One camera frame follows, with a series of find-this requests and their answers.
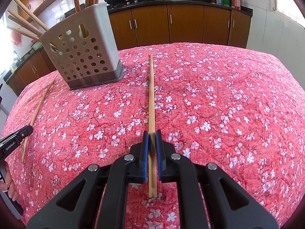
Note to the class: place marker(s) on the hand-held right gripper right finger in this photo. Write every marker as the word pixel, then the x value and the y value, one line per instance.
pixel 160 159

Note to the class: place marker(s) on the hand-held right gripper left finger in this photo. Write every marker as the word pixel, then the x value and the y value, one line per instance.
pixel 145 159

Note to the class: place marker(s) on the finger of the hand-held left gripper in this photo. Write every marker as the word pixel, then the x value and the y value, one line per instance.
pixel 25 133

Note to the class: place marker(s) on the light bamboo chopstick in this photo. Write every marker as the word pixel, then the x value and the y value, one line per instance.
pixel 151 100
pixel 23 153

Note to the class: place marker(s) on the grey perforated utensil holder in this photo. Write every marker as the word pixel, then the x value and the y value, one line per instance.
pixel 110 35

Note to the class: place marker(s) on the person's left hand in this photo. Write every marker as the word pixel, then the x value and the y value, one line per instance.
pixel 10 183

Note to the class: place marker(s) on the red floral tablecloth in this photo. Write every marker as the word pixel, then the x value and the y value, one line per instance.
pixel 214 100

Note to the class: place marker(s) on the white enamel pot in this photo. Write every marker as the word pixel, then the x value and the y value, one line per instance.
pixel 37 45

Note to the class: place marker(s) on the small window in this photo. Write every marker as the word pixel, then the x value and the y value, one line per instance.
pixel 4 43

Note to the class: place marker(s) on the red hanging bag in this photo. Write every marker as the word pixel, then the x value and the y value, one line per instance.
pixel 16 38

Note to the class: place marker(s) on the wooden base cabinets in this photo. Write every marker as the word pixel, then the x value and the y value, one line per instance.
pixel 185 23

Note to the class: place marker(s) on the gas stove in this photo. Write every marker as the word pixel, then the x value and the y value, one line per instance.
pixel 135 2

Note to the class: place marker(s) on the black countertop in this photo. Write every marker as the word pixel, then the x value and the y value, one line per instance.
pixel 190 1

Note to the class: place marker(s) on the blue box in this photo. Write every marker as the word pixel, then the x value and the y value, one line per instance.
pixel 219 0

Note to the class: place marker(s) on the large window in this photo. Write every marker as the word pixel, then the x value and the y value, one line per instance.
pixel 286 0

